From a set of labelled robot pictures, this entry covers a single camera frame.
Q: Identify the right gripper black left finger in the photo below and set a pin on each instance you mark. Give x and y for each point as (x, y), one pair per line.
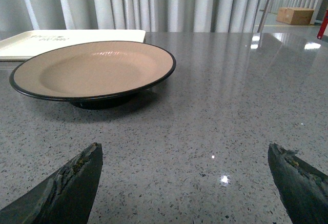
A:
(66, 196)

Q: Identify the white bear tray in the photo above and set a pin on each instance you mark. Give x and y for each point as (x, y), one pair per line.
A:
(31, 43)

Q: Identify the grey pleated curtain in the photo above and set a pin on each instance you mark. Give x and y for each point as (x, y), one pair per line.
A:
(148, 15)

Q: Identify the beige plate black rim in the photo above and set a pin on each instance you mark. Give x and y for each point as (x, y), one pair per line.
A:
(93, 75)

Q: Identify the cardboard box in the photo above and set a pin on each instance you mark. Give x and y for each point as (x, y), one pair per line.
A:
(294, 15)

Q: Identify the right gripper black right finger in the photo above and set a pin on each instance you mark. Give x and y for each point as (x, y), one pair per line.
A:
(302, 188)

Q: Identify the red post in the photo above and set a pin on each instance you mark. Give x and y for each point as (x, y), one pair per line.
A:
(323, 26)

